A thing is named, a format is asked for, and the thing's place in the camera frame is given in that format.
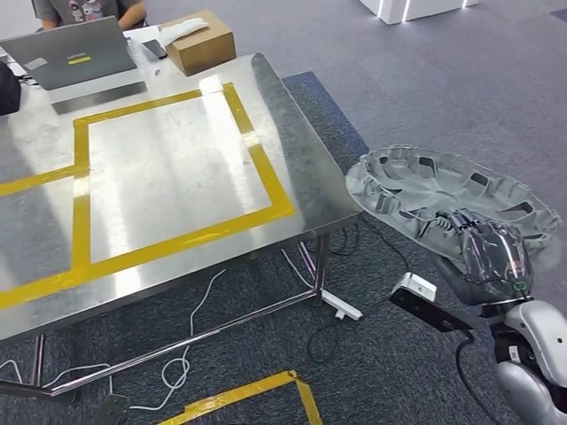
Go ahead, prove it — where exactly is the stainless steel workbench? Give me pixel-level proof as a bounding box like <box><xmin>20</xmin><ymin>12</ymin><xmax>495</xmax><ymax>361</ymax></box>
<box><xmin>0</xmin><ymin>26</ymin><xmax>365</xmax><ymax>406</ymax></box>

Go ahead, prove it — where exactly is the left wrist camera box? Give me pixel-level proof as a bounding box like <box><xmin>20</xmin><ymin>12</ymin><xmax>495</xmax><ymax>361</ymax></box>
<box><xmin>90</xmin><ymin>392</ymin><xmax>131</xmax><ymax>425</ymax></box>

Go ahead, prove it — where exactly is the brown cardboard box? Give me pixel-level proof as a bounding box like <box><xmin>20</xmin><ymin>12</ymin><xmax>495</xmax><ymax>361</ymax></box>
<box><xmin>165</xmin><ymin>9</ymin><xmax>237</xmax><ymax>78</ymax></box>

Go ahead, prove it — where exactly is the person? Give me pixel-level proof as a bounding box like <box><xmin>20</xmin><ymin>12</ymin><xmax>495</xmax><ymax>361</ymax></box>
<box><xmin>31</xmin><ymin>0</ymin><xmax>148</xmax><ymax>32</ymax></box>

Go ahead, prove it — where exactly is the grey laptop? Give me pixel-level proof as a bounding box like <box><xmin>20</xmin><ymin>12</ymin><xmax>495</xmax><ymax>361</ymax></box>
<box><xmin>0</xmin><ymin>15</ymin><xmax>139</xmax><ymax>92</ymax></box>

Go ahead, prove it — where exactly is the black camera cable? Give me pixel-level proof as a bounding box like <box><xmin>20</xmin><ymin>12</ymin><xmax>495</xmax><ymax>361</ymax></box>
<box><xmin>455</xmin><ymin>331</ymin><xmax>504</xmax><ymax>425</ymax></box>

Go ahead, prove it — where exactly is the grey plastic wheel cover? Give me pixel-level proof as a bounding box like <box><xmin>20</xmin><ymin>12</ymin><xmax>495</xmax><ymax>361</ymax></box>
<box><xmin>344</xmin><ymin>144</ymin><xmax>564</xmax><ymax>272</ymax></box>

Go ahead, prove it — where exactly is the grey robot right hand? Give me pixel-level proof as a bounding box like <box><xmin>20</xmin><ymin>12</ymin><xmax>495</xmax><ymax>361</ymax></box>
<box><xmin>429</xmin><ymin>210</ymin><xmax>535</xmax><ymax>307</ymax></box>

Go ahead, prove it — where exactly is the white power strip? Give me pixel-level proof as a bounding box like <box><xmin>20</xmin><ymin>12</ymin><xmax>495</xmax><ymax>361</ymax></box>
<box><xmin>319</xmin><ymin>288</ymin><xmax>365</xmax><ymax>322</ymax></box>

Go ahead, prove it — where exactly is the black carry bag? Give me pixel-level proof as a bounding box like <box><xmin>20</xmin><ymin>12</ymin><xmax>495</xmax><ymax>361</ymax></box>
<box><xmin>0</xmin><ymin>60</ymin><xmax>22</xmax><ymax>117</ymax></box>

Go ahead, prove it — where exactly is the dark smartphone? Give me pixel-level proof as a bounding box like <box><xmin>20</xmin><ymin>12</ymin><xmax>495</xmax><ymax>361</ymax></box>
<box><xmin>141</xmin><ymin>38</ymin><xmax>168</xmax><ymax>60</ymax></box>

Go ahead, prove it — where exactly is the white floor cable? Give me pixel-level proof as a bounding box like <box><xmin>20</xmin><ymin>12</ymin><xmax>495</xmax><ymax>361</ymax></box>
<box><xmin>0</xmin><ymin>268</ymin><xmax>227</xmax><ymax>413</ymax></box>

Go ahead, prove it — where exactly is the black floor cable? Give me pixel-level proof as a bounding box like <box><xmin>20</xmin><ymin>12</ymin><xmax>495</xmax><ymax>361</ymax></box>
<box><xmin>306</xmin><ymin>213</ymin><xmax>411</xmax><ymax>366</ymax></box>

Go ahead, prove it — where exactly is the white cloth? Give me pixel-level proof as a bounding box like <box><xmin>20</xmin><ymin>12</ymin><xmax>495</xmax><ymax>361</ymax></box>
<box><xmin>158</xmin><ymin>17</ymin><xmax>210</xmax><ymax>50</ymax></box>

